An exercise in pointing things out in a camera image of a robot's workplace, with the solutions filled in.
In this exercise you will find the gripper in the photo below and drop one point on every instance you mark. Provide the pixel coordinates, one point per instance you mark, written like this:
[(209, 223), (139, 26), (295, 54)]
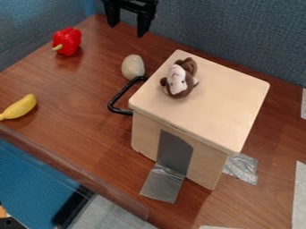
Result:
[(137, 3)]

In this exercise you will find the light wooden cabinet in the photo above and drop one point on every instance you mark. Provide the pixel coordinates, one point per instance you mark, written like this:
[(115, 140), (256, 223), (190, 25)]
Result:
[(211, 101)]

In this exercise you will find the brown plush monkey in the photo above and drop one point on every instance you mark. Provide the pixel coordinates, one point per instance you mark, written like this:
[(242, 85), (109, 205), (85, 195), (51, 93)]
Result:
[(178, 80)]

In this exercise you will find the short grey tape strip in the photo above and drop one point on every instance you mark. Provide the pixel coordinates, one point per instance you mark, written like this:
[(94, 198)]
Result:
[(241, 168)]

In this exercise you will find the red toy pepper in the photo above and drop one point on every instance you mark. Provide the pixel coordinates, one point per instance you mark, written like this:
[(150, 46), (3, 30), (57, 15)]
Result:
[(67, 41)]

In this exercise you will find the yellow toy banana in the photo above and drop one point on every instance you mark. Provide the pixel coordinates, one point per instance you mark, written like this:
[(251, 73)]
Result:
[(20, 108)]

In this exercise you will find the long grey tape strip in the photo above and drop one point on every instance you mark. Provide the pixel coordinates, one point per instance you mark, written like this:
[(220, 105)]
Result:
[(169, 167)]

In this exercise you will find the beige toy potato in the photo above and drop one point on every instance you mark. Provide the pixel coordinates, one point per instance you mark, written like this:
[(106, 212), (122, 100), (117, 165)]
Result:
[(132, 67)]

